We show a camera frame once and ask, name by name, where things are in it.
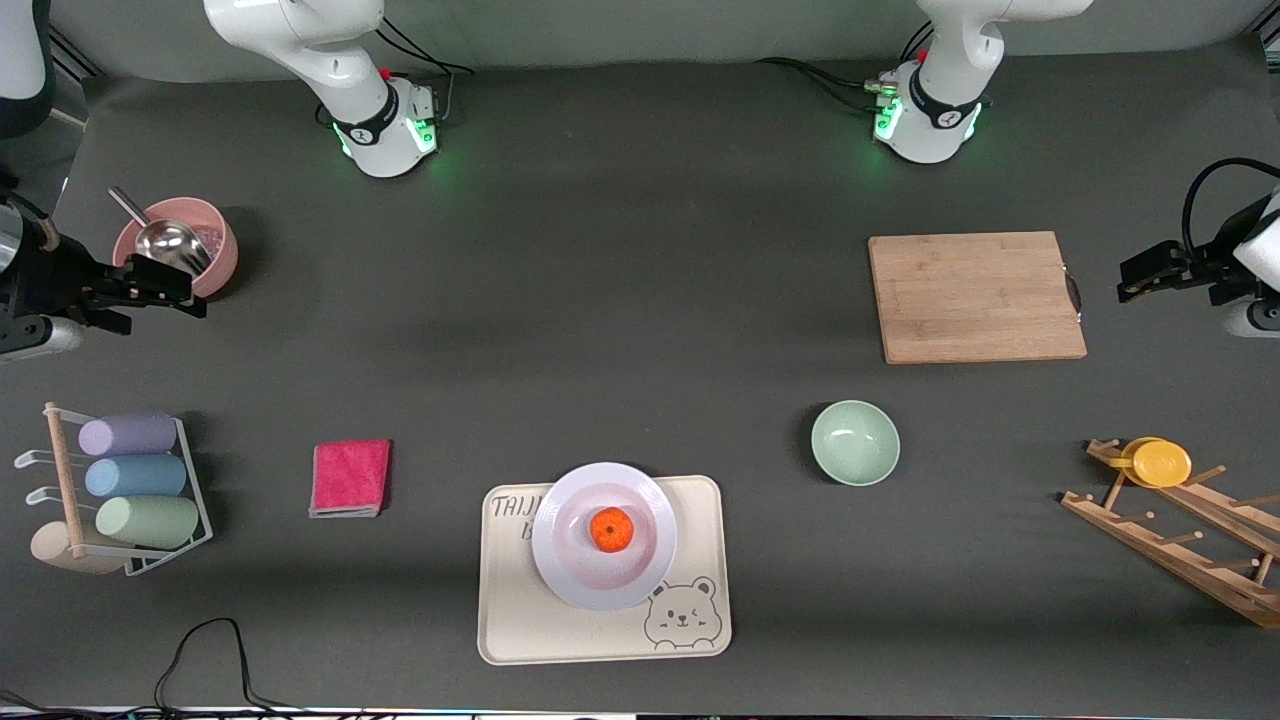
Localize orange fruit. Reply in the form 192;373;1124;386
589;506;636;554

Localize white round plate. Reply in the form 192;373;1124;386
531;461;680;613

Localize metal scoop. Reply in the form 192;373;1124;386
107;186;215;281

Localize pink bowl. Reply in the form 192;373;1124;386
112;196;240;303

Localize purple cup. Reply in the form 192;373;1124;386
78;412;180;459

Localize blue cup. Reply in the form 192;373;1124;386
84;454;189;500

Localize wooden cutting board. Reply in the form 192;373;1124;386
868;231;1089;366

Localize yellow cup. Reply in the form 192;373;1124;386
1107;436;1194;490

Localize green cup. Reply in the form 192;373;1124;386
95;494;201;551

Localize pink folded cloth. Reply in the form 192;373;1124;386
308;439;393;520

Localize beige cup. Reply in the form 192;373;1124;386
29;520;127;577

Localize wooden peg drying rack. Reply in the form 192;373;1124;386
1060;437;1280;631

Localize light green bowl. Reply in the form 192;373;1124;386
811;400;901;488

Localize cream tray with bear print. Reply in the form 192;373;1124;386
477;475;733;667

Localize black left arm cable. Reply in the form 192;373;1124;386
1181;157;1280;263

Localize white wire cup rack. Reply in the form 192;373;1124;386
13;401;215;579

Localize dark metal frame rail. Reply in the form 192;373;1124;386
48;25;105;81

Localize thin black floor cable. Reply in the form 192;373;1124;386
0;616;301;720

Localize black right base cables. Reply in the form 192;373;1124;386
316;14;474;129

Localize black base cables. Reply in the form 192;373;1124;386
316;14;474;129
753;22;937;113

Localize black left base cables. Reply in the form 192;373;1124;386
753;22;937;113

